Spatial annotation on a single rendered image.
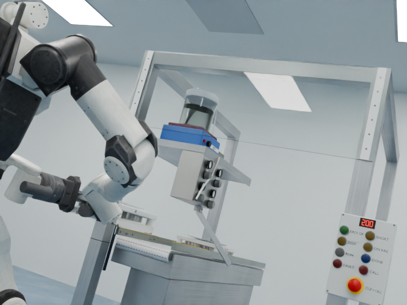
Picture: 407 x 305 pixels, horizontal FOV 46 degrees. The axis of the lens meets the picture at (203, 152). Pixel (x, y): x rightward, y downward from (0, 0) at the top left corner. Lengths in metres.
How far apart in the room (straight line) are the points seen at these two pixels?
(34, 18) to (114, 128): 0.38
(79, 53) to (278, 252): 4.25
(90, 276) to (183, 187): 0.52
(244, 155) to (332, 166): 0.99
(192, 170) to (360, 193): 0.66
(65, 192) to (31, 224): 5.16
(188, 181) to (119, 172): 0.83
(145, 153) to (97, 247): 0.93
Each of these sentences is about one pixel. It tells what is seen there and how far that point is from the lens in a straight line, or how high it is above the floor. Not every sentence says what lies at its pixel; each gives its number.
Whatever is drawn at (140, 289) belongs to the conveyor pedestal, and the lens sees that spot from 2.15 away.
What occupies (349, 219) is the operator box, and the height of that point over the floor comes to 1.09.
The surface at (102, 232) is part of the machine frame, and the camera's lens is 2.03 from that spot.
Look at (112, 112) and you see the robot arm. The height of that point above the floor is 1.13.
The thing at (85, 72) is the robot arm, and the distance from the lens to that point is 1.13.
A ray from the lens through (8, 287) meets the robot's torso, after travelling 1.44.
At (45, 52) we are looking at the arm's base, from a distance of 1.10.
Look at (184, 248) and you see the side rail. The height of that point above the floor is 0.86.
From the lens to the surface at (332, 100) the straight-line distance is 1.80.
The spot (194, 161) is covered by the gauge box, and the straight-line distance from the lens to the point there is 1.96.
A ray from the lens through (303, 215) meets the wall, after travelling 5.16.
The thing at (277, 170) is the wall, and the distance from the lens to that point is 5.31.
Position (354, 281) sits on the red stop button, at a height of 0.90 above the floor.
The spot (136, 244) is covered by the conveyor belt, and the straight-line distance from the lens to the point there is 2.03.
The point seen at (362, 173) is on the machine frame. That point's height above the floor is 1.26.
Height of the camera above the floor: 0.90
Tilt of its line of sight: 10 degrees up
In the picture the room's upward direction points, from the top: 15 degrees clockwise
